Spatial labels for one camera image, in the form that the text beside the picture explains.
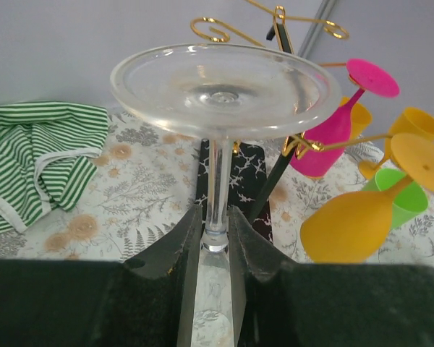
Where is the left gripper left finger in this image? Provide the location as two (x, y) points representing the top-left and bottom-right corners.
(0, 205), (202, 346)

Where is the gold wine glass rack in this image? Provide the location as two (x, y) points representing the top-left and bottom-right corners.
(190, 0), (395, 247)

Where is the floral table mat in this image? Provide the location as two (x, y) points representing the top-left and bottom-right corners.
(0, 106), (434, 265)

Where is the green striped cloth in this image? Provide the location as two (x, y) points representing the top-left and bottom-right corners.
(0, 101), (109, 233)

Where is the orange wine glass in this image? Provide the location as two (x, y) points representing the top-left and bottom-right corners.
(336, 96), (373, 140)
(299, 133), (434, 263)
(357, 106), (434, 180)

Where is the clear wine glass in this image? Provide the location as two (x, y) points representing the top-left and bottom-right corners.
(110, 43), (341, 346)

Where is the pink plastic wine glass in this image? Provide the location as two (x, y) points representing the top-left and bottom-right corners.
(290, 59), (400, 179)

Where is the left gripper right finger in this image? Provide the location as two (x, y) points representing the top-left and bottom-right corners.
(228, 207), (434, 346)

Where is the green plastic wine glass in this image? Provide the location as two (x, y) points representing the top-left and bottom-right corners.
(362, 168), (429, 229)

